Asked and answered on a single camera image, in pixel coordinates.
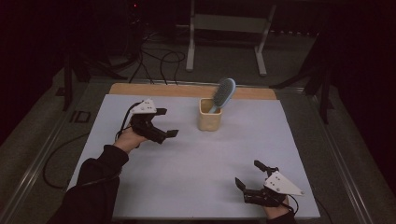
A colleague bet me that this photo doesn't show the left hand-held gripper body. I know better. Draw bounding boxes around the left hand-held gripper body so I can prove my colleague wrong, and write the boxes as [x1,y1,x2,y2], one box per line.
[128,98,168,145]

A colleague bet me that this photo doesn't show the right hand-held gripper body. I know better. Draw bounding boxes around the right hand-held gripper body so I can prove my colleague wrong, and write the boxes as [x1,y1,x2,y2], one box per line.
[244,170,305,208]

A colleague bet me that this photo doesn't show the cream square cup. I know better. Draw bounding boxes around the cream square cup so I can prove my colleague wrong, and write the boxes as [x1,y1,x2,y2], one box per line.
[198,97,223,132]

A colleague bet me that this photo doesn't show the light blue hairbrush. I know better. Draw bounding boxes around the light blue hairbrush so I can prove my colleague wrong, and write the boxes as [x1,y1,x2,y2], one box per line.
[208,77,237,115]

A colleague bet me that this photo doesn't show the person's left hand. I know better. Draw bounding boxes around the person's left hand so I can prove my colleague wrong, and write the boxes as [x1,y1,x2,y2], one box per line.
[113,125,149,154]

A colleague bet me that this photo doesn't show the person's right hand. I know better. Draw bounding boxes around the person's right hand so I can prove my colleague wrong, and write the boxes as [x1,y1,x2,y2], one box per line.
[262,198,294,220]

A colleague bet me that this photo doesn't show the white table mat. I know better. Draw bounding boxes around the white table mat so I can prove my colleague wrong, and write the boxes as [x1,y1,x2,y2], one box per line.
[67,93,321,219]

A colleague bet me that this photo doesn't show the dark tripod stand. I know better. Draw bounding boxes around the dark tripod stand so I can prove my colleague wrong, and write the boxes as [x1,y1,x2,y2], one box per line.
[269,31,336,125]
[60,46,129,113]

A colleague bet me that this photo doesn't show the grey metal stand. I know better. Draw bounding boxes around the grey metal stand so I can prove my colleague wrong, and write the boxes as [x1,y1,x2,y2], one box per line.
[185,0,277,77]

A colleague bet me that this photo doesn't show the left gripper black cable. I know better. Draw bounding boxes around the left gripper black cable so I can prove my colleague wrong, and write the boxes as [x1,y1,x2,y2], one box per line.
[42,102,141,190]

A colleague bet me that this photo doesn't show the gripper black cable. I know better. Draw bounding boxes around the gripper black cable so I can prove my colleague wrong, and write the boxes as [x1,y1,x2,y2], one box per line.
[281,194,334,224]
[42,102,141,190]

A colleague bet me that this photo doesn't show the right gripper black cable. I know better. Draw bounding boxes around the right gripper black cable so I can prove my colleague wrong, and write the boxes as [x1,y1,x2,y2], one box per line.
[281,194,334,224]

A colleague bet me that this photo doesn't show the black floor cables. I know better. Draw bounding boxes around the black floor cables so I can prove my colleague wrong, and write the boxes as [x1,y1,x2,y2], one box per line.
[128,31,187,86]

